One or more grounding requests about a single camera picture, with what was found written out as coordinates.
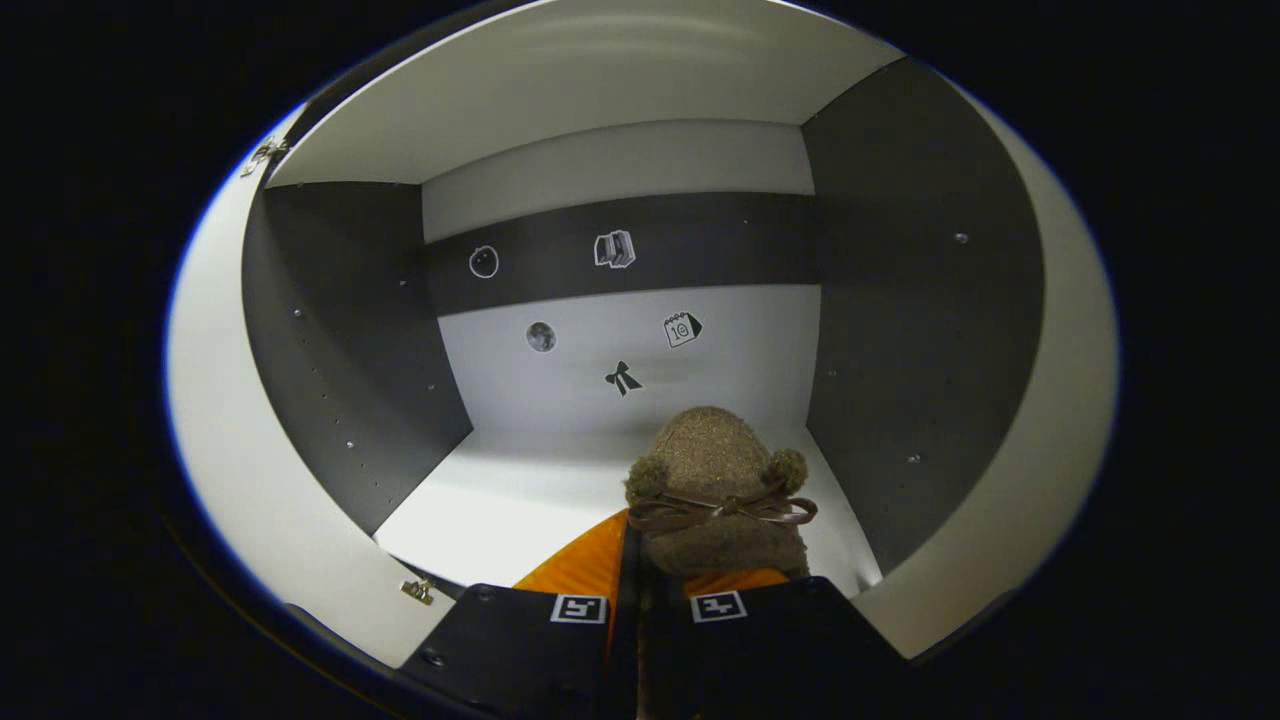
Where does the white shoe cabinet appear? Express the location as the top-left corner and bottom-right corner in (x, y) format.
(243, 0), (1046, 599)

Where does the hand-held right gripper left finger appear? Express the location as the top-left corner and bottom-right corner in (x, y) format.
(400, 510), (641, 720)

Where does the white cabinet shelf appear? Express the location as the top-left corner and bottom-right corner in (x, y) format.
(375, 425), (886, 601)
(268, 0), (906, 188)

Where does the brown fuzzy shoe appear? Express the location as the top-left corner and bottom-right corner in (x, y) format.
(625, 405), (819, 601)

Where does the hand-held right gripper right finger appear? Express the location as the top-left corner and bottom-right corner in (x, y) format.
(648, 568), (911, 720)

